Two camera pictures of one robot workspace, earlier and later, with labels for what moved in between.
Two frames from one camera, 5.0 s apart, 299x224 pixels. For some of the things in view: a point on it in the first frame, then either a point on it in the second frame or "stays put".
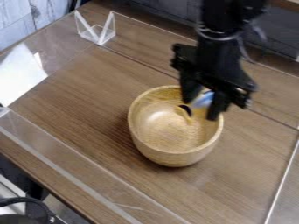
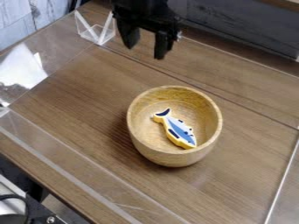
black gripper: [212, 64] -> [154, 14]
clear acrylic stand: [98, 33] stays put
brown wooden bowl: [165, 136] stays put
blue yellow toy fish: [201, 104] -> [177, 129]
